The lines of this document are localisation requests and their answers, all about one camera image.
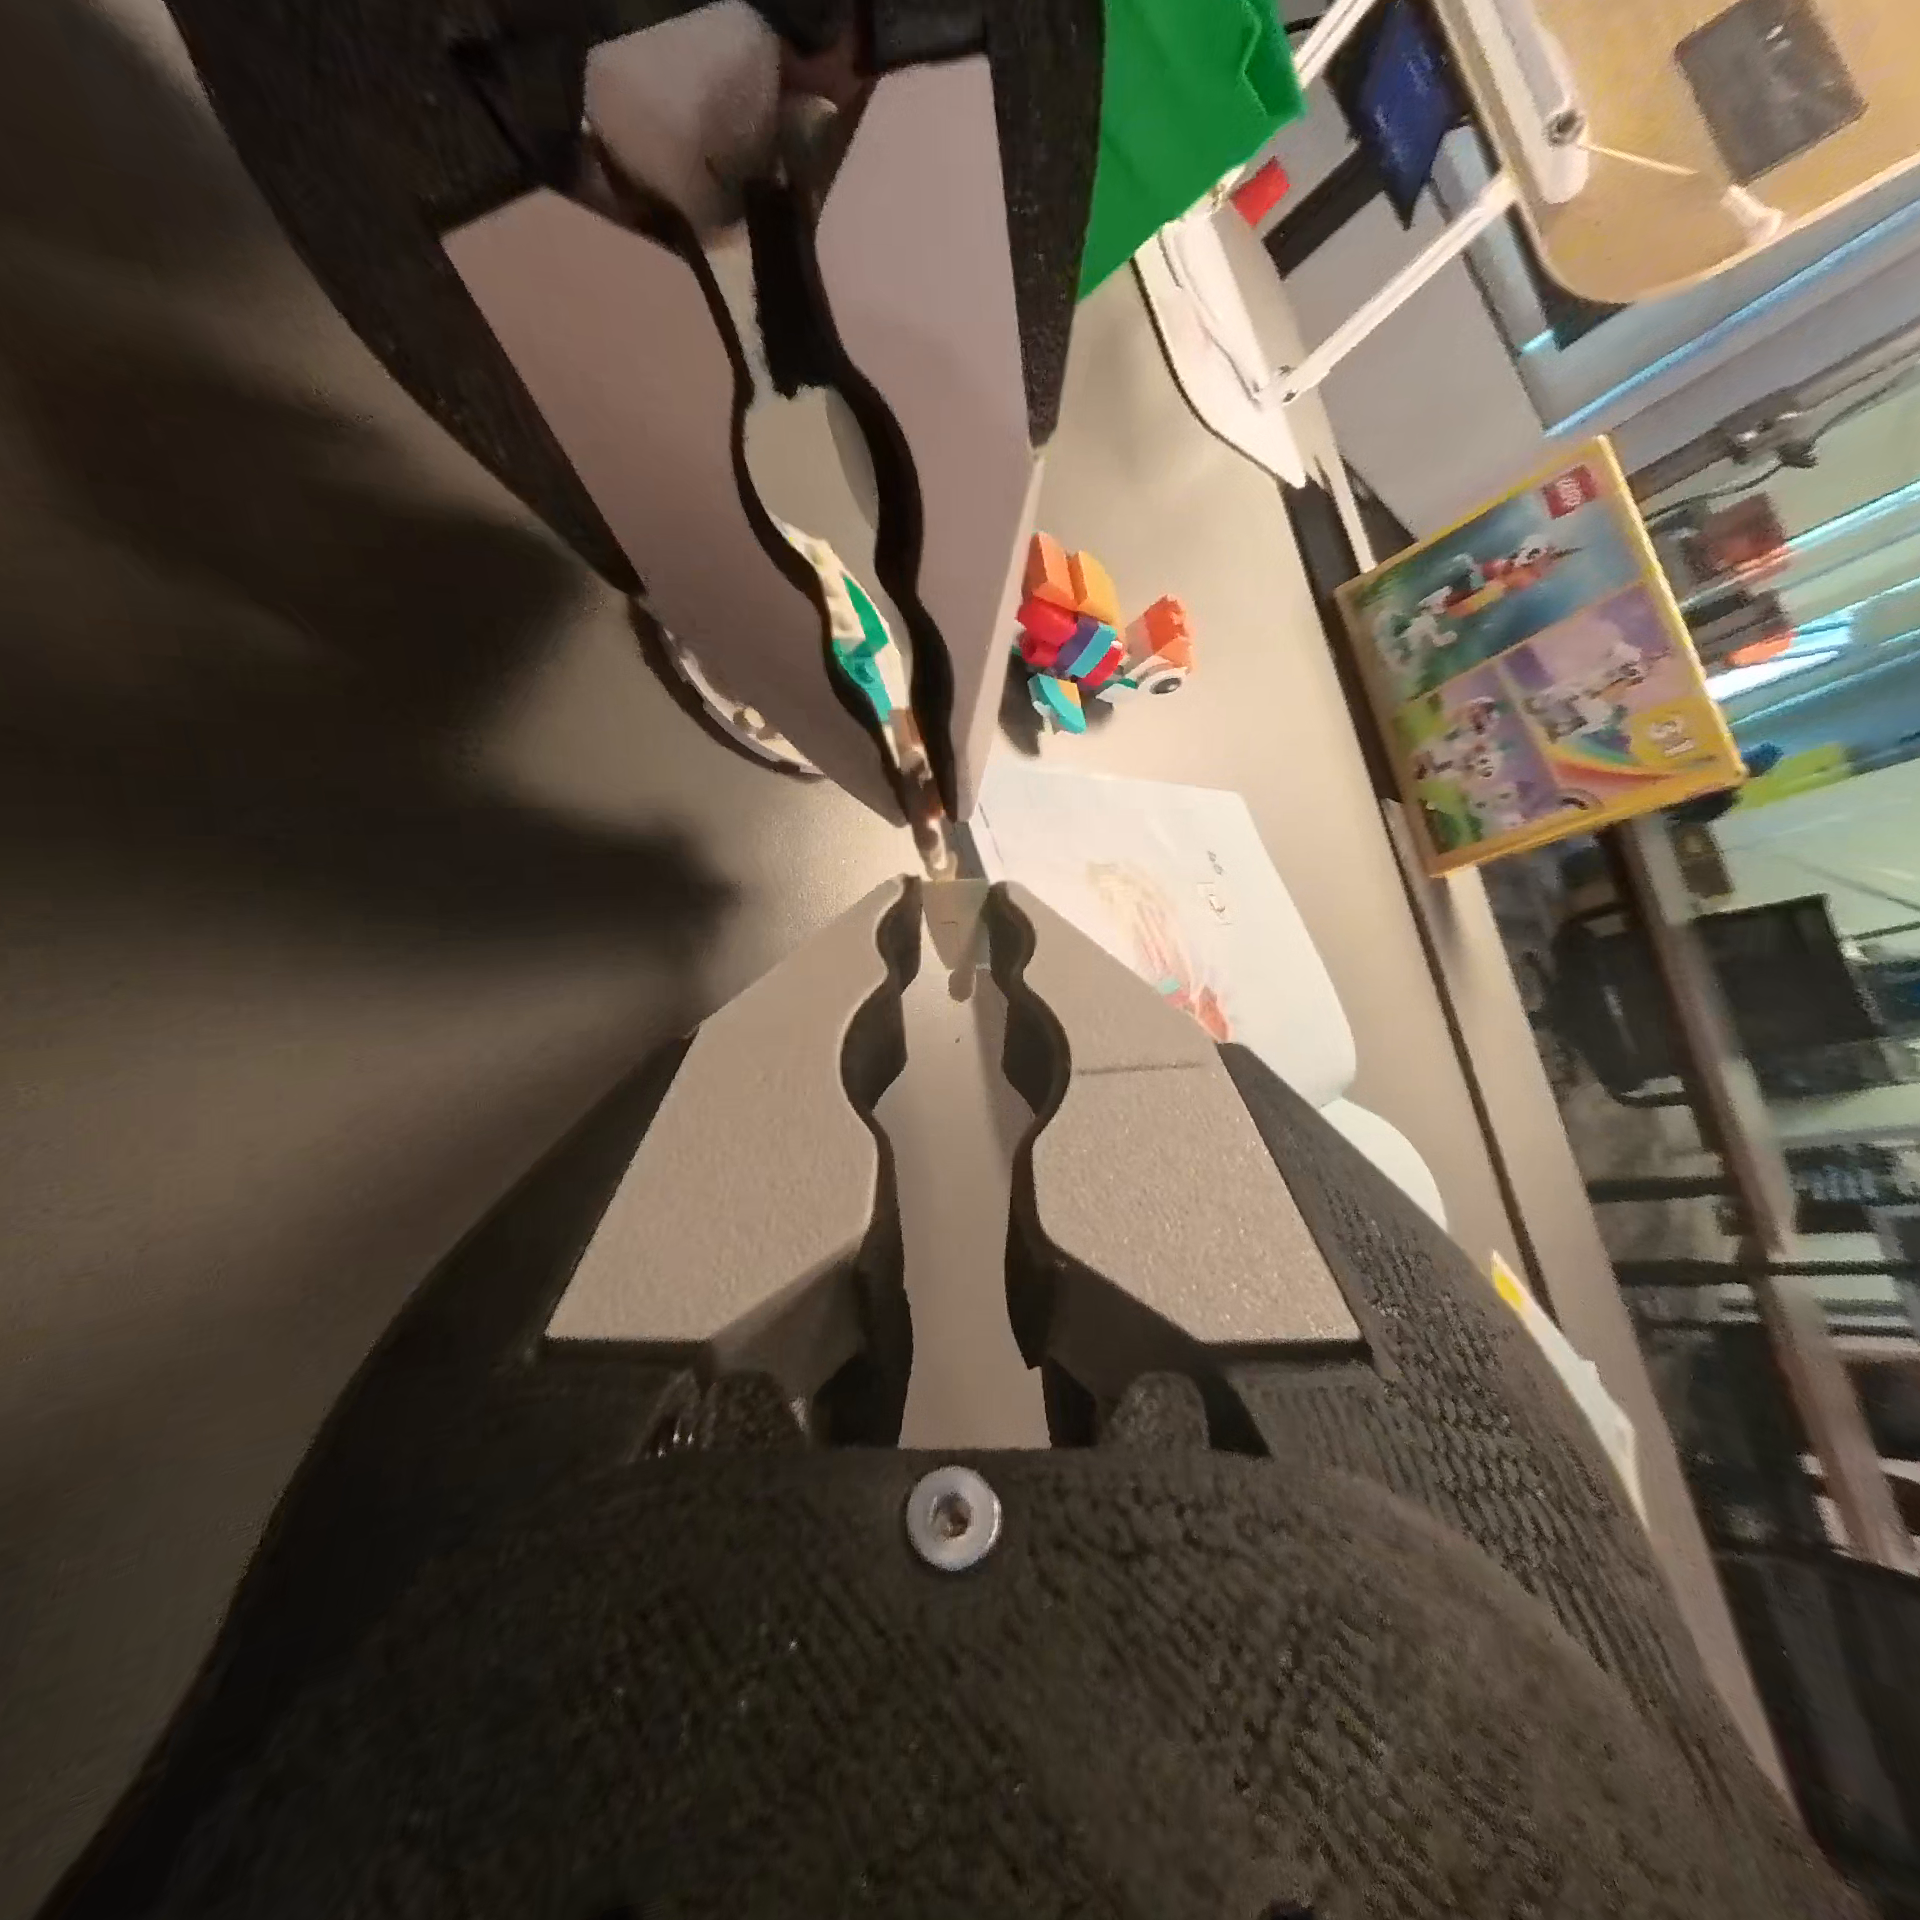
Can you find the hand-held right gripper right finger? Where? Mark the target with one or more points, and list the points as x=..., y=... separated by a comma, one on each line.
x=1186, y=1215

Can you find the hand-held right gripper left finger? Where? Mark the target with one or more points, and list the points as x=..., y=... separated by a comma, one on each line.
x=735, y=1202

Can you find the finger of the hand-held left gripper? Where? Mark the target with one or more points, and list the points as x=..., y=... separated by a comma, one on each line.
x=944, y=300
x=600, y=375

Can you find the colourful lego fish model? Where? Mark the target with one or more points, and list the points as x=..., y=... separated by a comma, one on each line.
x=1074, y=629

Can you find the round white teal lego base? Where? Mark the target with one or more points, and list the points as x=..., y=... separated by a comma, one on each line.
x=863, y=645

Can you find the open lego instruction booklet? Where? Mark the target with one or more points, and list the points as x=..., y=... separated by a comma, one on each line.
x=1110, y=856

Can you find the yellow lego set box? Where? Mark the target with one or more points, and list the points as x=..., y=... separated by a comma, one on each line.
x=1531, y=662

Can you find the green plastic bin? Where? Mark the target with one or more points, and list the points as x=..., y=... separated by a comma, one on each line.
x=1186, y=120

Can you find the small red box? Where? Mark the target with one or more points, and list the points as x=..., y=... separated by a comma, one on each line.
x=1262, y=194

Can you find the white plastic bag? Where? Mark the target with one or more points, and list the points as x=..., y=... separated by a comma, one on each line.
x=1559, y=1366

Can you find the dark blue box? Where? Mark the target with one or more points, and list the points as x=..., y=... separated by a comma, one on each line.
x=1402, y=91

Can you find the light wooden board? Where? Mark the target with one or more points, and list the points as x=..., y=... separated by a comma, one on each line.
x=1636, y=242

